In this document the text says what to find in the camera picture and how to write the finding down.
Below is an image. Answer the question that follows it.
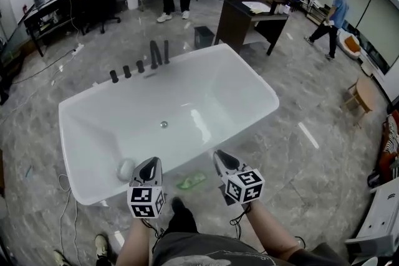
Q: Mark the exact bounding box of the black metal table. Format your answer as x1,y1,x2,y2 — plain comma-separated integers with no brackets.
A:
23,0,79,57

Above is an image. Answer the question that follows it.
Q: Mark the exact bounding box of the black waste bin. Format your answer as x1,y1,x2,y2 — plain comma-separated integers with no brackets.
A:
193,26,216,49

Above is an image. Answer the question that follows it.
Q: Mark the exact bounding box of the grey oval sponge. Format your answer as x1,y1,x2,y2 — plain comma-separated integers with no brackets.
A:
117,158,136,181

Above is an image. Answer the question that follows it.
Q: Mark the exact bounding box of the black bathtub faucet spout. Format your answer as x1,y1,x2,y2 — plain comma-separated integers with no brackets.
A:
150,40,163,70

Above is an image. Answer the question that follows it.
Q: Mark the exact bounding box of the person's right forearm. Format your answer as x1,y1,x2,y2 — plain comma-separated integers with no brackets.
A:
245,201,309,261

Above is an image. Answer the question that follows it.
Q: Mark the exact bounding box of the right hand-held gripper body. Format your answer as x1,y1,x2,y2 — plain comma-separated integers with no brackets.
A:
220,168,266,206

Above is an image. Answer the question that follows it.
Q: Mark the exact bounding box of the round wooden table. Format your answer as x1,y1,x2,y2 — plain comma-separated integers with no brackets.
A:
342,75,374,126

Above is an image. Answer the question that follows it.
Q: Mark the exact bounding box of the person's black trouser leg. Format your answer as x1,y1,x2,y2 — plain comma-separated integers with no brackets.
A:
167,197,200,235

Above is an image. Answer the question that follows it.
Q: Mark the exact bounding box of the white pet bed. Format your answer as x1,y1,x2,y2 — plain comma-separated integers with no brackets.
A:
337,29,363,60

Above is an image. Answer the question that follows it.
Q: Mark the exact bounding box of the white bathtub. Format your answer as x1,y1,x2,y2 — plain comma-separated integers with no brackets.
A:
58,43,280,206

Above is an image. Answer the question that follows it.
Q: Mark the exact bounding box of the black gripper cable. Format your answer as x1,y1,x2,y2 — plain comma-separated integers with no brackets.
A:
142,217,165,252
229,204,252,240

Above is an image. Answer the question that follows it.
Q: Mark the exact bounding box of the person's grey shirt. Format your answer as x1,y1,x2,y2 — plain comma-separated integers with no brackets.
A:
151,231,350,266

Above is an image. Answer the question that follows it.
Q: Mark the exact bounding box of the beige sneaker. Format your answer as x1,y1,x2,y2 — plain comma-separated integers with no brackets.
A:
52,250,72,266
94,234,109,260

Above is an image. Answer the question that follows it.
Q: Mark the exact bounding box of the green floor mat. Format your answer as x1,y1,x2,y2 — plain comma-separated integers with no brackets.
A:
176,173,208,191

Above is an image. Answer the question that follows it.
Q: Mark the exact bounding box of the dark wooden desk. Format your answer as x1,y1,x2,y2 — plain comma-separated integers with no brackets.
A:
214,0,290,57

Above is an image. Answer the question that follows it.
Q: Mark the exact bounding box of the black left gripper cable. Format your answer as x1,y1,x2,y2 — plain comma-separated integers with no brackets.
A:
142,217,165,252

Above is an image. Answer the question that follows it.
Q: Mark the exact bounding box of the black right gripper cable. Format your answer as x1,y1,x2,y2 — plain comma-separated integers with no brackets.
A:
229,204,252,240

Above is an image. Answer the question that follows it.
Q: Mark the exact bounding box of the person's left forearm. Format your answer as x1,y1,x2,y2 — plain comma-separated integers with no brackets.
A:
115,217,158,266

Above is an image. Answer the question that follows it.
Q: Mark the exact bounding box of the white cabinet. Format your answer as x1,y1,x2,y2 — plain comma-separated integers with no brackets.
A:
344,176,399,261

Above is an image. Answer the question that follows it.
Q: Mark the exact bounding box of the white floor cable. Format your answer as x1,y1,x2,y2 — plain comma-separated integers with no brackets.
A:
57,174,79,259

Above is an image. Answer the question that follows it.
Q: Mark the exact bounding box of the orange striped seat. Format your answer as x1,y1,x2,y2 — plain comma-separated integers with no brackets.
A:
375,109,399,186

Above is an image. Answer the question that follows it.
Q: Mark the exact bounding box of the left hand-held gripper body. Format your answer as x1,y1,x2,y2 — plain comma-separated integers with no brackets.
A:
127,177,165,219

